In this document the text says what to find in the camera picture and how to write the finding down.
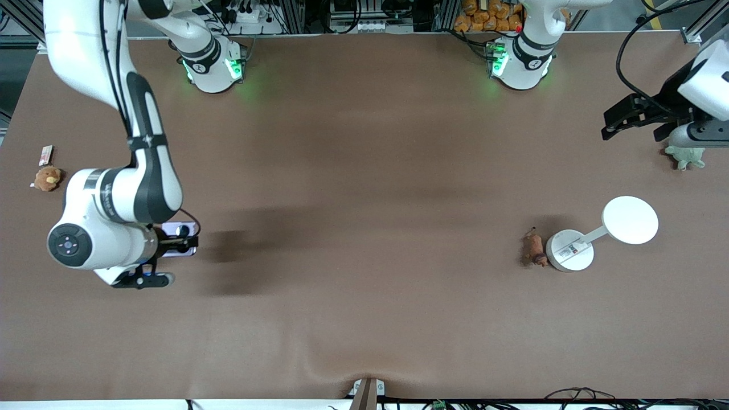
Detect brown lion statue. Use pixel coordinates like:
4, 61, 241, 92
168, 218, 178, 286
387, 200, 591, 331
521, 227, 549, 268

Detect green plush toy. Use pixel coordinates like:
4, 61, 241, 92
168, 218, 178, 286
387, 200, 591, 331
665, 146, 707, 171

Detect white desk lamp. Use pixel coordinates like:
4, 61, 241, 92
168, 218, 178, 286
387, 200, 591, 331
546, 195, 660, 273

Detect brown plush toy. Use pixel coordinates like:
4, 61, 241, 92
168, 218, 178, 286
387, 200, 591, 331
33, 166, 63, 192

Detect orange plush toys pile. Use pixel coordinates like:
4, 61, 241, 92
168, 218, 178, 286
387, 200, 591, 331
454, 0, 523, 32

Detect brown table mat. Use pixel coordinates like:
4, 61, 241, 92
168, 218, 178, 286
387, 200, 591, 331
0, 31, 729, 402

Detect white power strip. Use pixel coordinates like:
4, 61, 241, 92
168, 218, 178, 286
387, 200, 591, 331
227, 5, 275, 24

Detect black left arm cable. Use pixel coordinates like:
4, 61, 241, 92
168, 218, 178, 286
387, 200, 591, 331
616, 0, 707, 114

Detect aluminium frame beam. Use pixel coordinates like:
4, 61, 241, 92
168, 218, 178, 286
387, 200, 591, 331
682, 0, 729, 45
0, 0, 53, 55

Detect aluminium frame post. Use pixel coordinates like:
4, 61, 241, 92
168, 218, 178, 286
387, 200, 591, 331
433, 0, 456, 32
279, 0, 305, 34

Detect metal table edge bracket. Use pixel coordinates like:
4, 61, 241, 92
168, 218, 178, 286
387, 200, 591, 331
347, 378, 386, 410

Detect black floor cables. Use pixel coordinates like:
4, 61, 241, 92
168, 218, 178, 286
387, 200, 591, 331
544, 387, 619, 410

